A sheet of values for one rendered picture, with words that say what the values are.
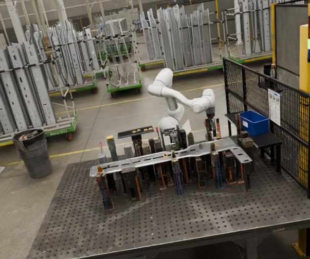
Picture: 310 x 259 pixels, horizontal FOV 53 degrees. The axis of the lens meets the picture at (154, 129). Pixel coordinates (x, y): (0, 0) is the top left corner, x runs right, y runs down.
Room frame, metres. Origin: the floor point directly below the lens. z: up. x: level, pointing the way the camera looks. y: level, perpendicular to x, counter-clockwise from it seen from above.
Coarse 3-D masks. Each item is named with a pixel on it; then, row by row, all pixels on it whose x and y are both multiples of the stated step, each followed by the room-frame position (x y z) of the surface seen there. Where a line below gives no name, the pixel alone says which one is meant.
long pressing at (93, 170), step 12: (204, 144) 2.67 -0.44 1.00; (228, 144) 2.58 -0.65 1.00; (144, 156) 2.65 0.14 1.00; (156, 156) 2.61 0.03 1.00; (168, 156) 2.56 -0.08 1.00; (180, 156) 2.52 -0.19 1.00; (192, 156) 2.49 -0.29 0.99; (96, 168) 2.59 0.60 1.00; (108, 168) 2.54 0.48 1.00; (120, 168) 2.50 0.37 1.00
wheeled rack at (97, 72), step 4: (84, 32) 12.44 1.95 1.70; (100, 32) 11.59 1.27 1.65; (100, 36) 12.36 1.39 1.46; (48, 40) 11.49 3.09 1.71; (88, 40) 11.88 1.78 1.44; (104, 48) 11.58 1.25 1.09; (52, 56) 11.49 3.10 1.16; (100, 60) 12.46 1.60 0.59; (100, 68) 12.41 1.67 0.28; (104, 68) 12.14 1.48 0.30; (108, 68) 11.58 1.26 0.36; (92, 72) 11.64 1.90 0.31; (96, 72) 11.65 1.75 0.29; (100, 72) 11.55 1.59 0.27; (108, 72) 11.56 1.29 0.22; (84, 76) 11.51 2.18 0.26; (88, 76) 11.52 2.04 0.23
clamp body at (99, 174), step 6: (96, 174) 2.36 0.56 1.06; (102, 174) 2.36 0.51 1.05; (102, 186) 2.32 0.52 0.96; (102, 192) 2.31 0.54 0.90; (108, 192) 2.36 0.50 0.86; (102, 198) 2.33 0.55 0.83; (108, 198) 2.33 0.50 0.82; (108, 204) 2.32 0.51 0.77; (114, 204) 2.40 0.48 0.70; (108, 210) 2.32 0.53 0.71; (114, 210) 2.31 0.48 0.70
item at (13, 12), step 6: (6, 0) 8.44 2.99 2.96; (12, 0) 8.42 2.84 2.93; (12, 6) 8.44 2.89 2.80; (12, 12) 8.44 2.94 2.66; (12, 18) 8.44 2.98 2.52; (18, 18) 8.51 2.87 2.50; (18, 24) 8.44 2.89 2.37; (18, 30) 8.44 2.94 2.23; (18, 36) 8.44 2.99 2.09; (24, 36) 8.51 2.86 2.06; (30, 54) 8.51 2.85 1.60; (36, 78) 8.45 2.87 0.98; (36, 90) 8.44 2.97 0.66; (42, 96) 8.49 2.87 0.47
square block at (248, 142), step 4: (244, 140) 2.49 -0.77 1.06; (248, 140) 2.47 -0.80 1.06; (252, 140) 2.46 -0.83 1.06; (244, 144) 2.48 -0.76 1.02; (248, 144) 2.46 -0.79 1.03; (252, 144) 2.46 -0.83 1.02; (244, 148) 2.49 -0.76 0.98; (248, 148) 2.46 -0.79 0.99; (252, 148) 2.47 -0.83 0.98; (248, 152) 2.46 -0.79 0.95; (252, 152) 2.47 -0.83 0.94; (252, 156) 2.47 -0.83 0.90; (248, 160) 2.46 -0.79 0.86; (252, 164) 2.47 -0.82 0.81; (252, 168) 2.47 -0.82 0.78; (252, 172) 2.47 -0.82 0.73
